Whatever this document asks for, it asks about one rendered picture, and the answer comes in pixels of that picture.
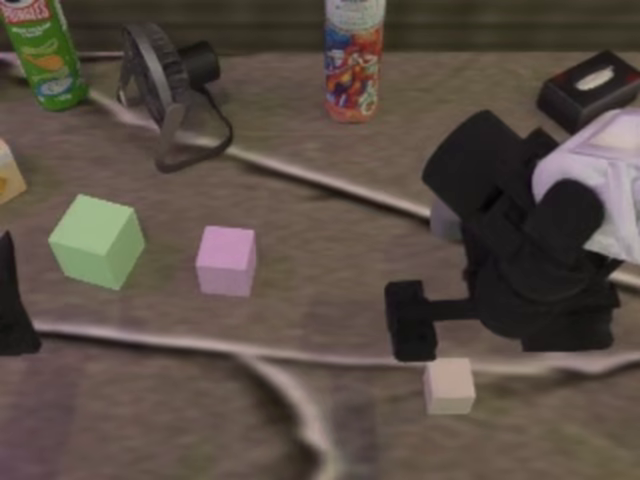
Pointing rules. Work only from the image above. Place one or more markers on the small beige cube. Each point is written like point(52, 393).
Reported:
point(449, 386)

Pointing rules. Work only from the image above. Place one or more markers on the green cube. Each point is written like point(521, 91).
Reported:
point(96, 242)

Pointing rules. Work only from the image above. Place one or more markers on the pink cube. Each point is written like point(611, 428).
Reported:
point(226, 260)

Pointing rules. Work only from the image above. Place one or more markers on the yellow cream carton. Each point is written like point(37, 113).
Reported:
point(7, 175)

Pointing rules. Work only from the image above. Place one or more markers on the grey wrinkled table cloth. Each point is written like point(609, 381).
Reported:
point(300, 420)

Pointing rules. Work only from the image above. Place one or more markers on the black tissue box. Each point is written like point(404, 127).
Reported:
point(587, 90)

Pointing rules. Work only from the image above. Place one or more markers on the red colourful chips can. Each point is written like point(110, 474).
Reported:
point(354, 60)

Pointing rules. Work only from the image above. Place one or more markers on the green chips can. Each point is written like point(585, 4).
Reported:
point(46, 50)

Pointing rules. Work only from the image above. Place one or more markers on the black desk fan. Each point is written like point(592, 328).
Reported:
point(165, 85)

